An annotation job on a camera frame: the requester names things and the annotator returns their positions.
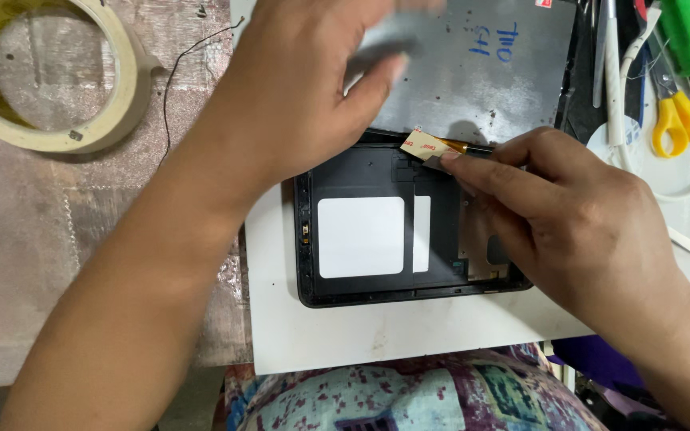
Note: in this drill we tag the black tablet frame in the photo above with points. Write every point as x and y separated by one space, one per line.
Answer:
369 173

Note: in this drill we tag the grey tablet screen panel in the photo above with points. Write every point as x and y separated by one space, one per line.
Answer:
489 90

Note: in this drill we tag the silver foil table cover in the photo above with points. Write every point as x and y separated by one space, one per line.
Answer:
51 239

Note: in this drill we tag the purple cloth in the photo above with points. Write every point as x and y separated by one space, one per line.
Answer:
596 359

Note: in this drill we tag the metal tweezers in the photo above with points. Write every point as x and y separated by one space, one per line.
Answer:
599 60

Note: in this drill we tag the white work board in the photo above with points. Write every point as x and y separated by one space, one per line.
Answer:
381 335

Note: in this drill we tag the cream masking tape roll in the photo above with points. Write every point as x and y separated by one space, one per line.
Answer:
123 72

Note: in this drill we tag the person's patterned clothing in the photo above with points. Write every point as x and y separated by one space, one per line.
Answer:
411 395

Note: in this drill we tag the small dark metal part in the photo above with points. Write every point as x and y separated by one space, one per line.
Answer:
202 10

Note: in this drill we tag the white round disc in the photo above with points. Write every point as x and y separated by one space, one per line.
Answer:
668 175

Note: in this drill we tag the person's right hand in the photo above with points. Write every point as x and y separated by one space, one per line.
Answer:
584 221

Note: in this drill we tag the person's left hand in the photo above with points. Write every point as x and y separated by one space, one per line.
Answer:
285 102

